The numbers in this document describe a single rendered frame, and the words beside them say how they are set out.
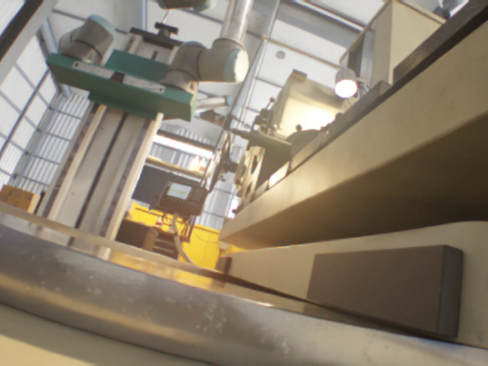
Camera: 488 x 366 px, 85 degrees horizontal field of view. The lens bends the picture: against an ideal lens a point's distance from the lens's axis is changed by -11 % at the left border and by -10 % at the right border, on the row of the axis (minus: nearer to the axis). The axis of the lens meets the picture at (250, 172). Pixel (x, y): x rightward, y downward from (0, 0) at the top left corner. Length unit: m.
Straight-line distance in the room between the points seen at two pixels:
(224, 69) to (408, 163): 1.09
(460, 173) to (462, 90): 0.07
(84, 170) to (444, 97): 1.40
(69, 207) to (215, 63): 0.88
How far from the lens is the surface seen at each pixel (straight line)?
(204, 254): 4.17
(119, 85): 1.33
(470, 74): 0.21
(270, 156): 1.03
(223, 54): 1.30
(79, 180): 1.46
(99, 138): 1.50
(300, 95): 1.74
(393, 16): 2.63
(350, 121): 0.42
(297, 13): 6.28
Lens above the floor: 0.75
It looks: 19 degrees up
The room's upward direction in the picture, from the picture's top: 15 degrees clockwise
